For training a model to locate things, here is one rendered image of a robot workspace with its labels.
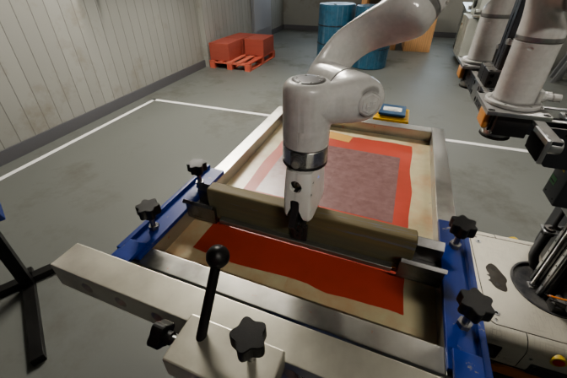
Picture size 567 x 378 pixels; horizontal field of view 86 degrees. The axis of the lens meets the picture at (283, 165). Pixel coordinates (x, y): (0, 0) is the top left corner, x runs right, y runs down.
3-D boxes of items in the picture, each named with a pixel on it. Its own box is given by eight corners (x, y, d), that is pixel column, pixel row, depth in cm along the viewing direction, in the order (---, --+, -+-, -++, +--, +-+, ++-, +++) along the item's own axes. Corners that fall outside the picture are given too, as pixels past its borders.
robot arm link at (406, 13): (447, 23, 47) (362, 133, 49) (385, 14, 56) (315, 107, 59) (430, -20, 41) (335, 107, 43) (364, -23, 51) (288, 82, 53)
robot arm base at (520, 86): (544, 98, 83) (574, 37, 74) (563, 116, 73) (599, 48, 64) (480, 92, 87) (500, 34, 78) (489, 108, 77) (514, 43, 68)
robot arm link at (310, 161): (319, 162, 44) (318, 177, 46) (333, 136, 51) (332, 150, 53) (272, 153, 47) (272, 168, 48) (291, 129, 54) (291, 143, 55)
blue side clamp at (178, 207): (210, 185, 83) (207, 164, 79) (226, 189, 81) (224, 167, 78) (126, 271, 59) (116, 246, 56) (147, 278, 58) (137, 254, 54)
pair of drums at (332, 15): (321, 54, 606) (325, 0, 554) (388, 60, 566) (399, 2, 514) (309, 64, 542) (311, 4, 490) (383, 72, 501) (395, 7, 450)
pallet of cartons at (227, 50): (238, 53, 614) (236, 32, 592) (275, 56, 592) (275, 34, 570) (209, 67, 525) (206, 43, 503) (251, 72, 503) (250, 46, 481)
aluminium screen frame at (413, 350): (279, 115, 120) (279, 105, 118) (440, 139, 102) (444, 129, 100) (127, 270, 58) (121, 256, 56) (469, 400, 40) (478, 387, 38)
